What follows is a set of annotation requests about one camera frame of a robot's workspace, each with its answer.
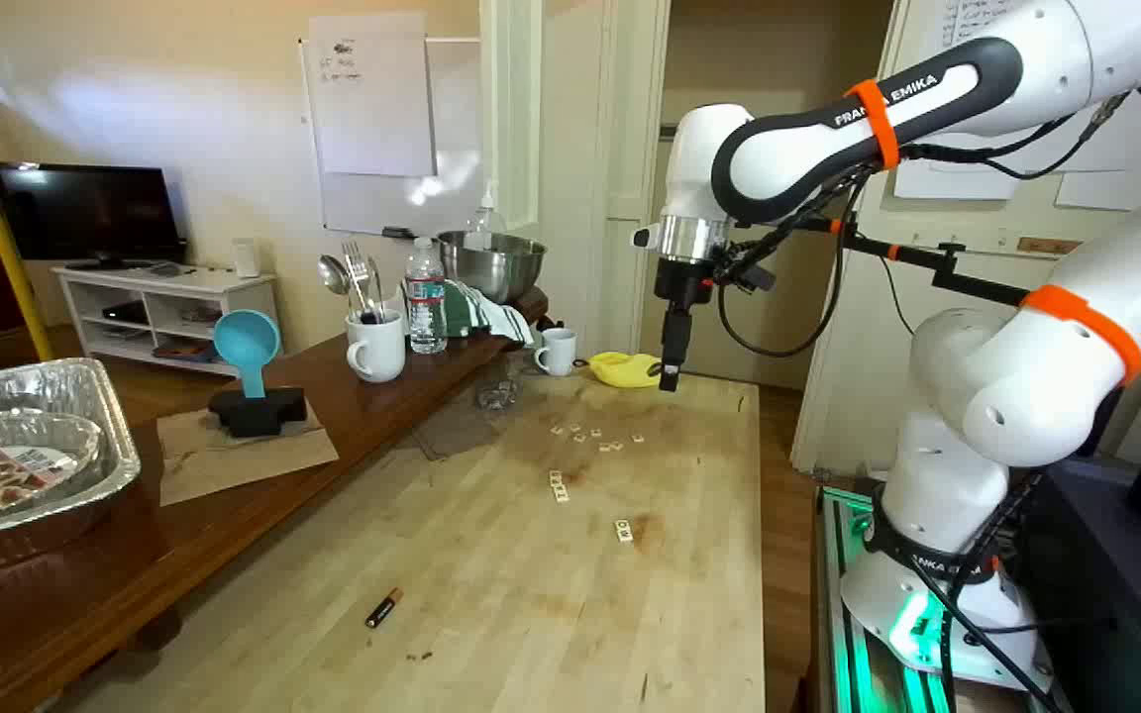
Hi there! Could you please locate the dark wooden side table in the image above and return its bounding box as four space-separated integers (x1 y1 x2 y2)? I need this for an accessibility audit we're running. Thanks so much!
0 335 511 713

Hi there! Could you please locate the black marker pen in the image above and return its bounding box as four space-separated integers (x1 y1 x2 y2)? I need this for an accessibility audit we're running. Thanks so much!
366 585 403 631

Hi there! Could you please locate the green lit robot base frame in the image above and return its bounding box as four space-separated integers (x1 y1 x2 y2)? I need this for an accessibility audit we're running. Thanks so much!
817 479 1050 713

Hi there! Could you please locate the green striped dish towel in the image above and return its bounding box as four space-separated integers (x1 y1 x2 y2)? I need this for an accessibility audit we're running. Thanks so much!
444 276 536 346

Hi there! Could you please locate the white mug near banana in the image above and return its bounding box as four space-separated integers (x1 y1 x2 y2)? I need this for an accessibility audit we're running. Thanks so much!
536 329 580 376

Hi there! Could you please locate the crushed clear plastic bottle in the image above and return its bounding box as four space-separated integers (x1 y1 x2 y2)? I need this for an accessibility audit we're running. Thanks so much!
471 359 522 410

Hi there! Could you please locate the steel mixing bowl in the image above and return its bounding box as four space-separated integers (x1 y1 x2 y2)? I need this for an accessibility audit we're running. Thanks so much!
434 228 544 302

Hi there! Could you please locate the white paper flipchart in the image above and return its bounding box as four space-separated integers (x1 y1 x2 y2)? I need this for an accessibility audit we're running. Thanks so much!
302 12 486 233

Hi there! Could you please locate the yellow banana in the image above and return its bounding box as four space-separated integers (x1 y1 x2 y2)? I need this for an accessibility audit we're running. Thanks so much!
590 351 656 391

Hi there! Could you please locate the clear plastic water bottle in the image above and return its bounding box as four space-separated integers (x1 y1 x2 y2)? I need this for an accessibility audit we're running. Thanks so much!
403 240 446 355

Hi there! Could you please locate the brown cardboard sheet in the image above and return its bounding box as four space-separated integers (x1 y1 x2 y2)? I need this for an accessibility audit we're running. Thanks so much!
160 409 337 507

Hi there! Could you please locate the white tv stand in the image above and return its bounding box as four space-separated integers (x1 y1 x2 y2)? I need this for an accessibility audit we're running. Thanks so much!
58 268 276 376

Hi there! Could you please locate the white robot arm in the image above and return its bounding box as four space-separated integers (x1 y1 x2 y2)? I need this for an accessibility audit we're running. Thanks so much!
650 0 1141 688

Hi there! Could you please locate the white mug with spoons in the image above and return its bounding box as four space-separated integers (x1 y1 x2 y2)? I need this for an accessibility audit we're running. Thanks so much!
345 313 403 383

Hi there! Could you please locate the aluminium foil tray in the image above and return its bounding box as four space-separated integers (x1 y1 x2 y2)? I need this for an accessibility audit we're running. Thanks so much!
0 355 144 534

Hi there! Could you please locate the black television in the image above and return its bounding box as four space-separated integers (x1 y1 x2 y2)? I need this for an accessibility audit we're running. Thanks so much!
0 161 186 268

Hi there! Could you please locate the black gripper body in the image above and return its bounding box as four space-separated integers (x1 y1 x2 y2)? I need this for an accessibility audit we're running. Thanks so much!
655 261 708 307

